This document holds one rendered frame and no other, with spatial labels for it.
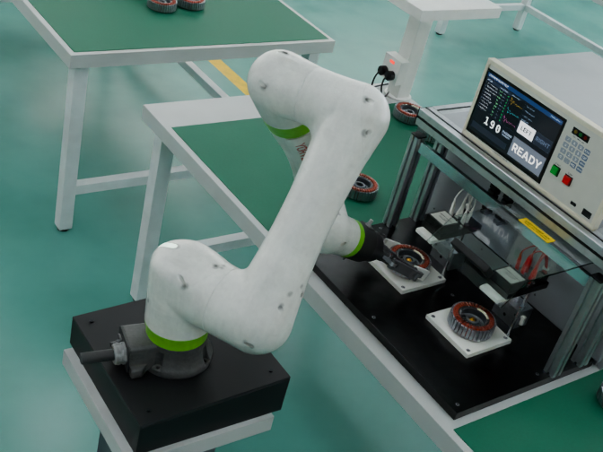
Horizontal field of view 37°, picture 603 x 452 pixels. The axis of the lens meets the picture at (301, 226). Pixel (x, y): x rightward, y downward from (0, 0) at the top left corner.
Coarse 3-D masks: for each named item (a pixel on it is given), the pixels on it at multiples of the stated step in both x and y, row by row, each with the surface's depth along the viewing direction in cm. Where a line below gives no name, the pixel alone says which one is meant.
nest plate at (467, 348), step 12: (444, 312) 219; (432, 324) 216; (444, 324) 216; (444, 336) 213; (456, 336) 212; (492, 336) 216; (504, 336) 217; (456, 348) 211; (468, 348) 210; (480, 348) 211; (492, 348) 213
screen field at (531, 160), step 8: (512, 144) 214; (520, 144) 212; (512, 152) 214; (520, 152) 212; (528, 152) 210; (536, 152) 208; (520, 160) 212; (528, 160) 211; (536, 160) 209; (544, 160) 207; (528, 168) 211; (536, 168) 209
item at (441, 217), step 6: (444, 210) 232; (426, 216) 229; (432, 216) 228; (438, 216) 229; (444, 216) 229; (450, 216) 230; (426, 222) 230; (432, 222) 228; (438, 222) 226; (444, 222) 227; (420, 228) 230; (426, 228) 230; (432, 228) 228; (438, 228) 226; (420, 234) 229; (426, 234) 228; (432, 234) 229
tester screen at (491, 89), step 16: (496, 80) 215; (480, 96) 219; (496, 96) 215; (512, 96) 211; (480, 112) 220; (496, 112) 216; (512, 112) 212; (528, 112) 209; (544, 112) 205; (512, 128) 213; (544, 128) 206; (496, 144) 218; (528, 144) 210; (512, 160) 214
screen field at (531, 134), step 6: (522, 126) 210; (528, 126) 209; (522, 132) 211; (528, 132) 209; (534, 132) 208; (528, 138) 210; (534, 138) 208; (540, 138) 207; (546, 138) 205; (540, 144) 207; (546, 144) 206; (546, 150) 206
